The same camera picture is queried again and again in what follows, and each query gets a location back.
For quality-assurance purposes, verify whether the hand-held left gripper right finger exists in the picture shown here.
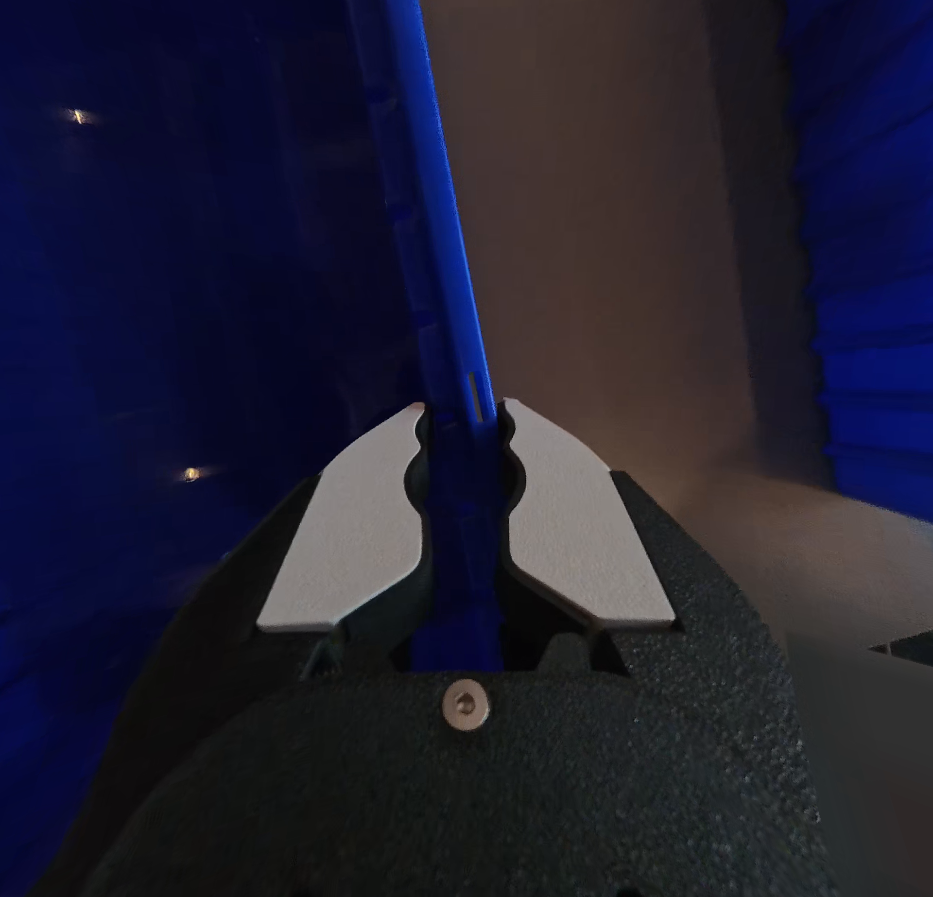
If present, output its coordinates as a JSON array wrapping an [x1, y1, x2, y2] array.
[[498, 397, 676, 633]]

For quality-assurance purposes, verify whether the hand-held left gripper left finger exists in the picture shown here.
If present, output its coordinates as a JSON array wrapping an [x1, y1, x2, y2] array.
[[257, 403, 431, 634]]

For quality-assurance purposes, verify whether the blue plastic bin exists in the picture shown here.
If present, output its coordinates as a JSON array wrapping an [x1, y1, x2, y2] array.
[[0, 0, 511, 897], [771, 0, 933, 526]]

